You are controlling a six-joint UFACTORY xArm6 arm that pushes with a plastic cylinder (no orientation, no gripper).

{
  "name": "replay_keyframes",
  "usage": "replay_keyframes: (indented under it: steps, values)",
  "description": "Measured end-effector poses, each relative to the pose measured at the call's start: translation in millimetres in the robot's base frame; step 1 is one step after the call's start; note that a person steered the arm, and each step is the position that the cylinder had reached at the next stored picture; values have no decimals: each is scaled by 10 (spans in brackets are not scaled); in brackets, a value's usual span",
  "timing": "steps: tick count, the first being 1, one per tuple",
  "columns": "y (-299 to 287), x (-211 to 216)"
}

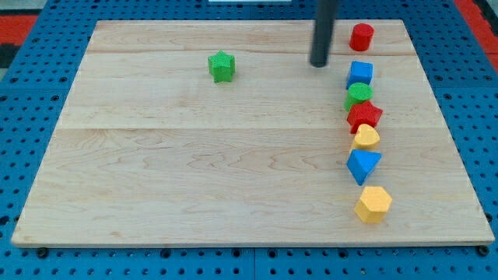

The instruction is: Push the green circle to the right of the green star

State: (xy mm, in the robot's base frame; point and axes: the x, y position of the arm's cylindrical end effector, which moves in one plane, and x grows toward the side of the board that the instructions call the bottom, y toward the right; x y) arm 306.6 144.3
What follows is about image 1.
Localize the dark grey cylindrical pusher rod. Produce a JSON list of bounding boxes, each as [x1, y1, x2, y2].
[[310, 0, 338, 68]]

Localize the red star block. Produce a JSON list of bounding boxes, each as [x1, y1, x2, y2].
[[346, 100, 383, 134]]

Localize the green star block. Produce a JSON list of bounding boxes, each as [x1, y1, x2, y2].
[[208, 50, 236, 83]]

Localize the red cylinder block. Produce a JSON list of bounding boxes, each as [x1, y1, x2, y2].
[[349, 23, 375, 51]]

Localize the blue cube block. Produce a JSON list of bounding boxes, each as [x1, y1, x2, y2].
[[345, 61, 374, 89]]

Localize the green cylinder block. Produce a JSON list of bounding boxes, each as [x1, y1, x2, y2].
[[344, 82, 374, 111]]

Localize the yellow heart block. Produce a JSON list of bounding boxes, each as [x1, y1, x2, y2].
[[350, 124, 381, 151]]

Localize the blue triangle block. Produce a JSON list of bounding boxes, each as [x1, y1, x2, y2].
[[346, 149, 382, 185]]

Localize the light wooden board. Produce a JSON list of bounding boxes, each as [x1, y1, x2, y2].
[[12, 20, 495, 248]]

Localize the yellow hexagon block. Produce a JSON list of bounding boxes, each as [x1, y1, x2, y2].
[[354, 186, 392, 223]]

